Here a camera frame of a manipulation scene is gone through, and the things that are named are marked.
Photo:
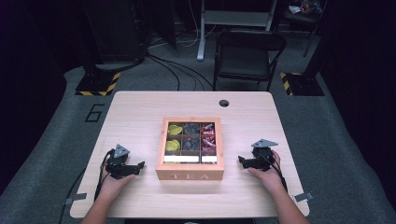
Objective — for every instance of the person's right hand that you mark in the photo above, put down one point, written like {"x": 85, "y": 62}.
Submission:
{"x": 269, "y": 179}

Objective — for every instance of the row of yellow tea packets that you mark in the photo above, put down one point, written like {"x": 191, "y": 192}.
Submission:
{"x": 172, "y": 144}

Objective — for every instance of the white desk frame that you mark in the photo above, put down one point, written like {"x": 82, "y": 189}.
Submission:
{"x": 232, "y": 18}

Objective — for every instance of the hazard-striped black base plate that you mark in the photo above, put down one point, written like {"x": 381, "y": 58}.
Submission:
{"x": 303, "y": 85}
{"x": 96, "y": 85}

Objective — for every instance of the wooden tea box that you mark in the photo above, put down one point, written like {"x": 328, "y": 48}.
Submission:
{"x": 190, "y": 172}

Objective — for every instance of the black equipment cabinet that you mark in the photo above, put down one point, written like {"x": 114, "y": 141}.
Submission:
{"x": 115, "y": 31}

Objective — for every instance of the row of dark tea packets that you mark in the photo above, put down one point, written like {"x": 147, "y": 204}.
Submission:
{"x": 191, "y": 143}

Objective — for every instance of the black folding chair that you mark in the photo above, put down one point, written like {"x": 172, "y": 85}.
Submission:
{"x": 246, "y": 59}

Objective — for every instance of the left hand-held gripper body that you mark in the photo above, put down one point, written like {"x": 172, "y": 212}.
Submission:
{"x": 117, "y": 165}

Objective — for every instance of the row of red tea packets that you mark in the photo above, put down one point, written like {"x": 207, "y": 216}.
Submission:
{"x": 208, "y": 143}

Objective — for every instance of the dark side table with clutter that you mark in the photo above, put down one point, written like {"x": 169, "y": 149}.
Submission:
{"x": 303, "y": 12}

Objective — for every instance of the person's left hand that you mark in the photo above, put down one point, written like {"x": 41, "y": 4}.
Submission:
{"x": 115, "y": 185}

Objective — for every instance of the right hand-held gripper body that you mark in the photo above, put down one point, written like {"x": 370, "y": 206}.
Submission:
{"x": 263, "y": 157}

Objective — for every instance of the grey tape strip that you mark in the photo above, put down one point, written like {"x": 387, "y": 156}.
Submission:
{"x": 76, "y": 198}
{"x": 303, "y": 196}

